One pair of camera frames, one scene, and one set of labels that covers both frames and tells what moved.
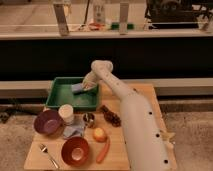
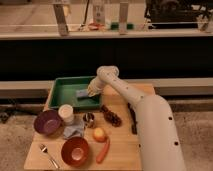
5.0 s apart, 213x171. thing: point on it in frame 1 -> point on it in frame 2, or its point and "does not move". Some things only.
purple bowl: (48, 122) does not move
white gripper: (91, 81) -> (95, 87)
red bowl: (75, 151) does not move
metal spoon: (44, 148) does not move
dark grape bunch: (111, 117) does not move
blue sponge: (76, 87) -> (82, 93)
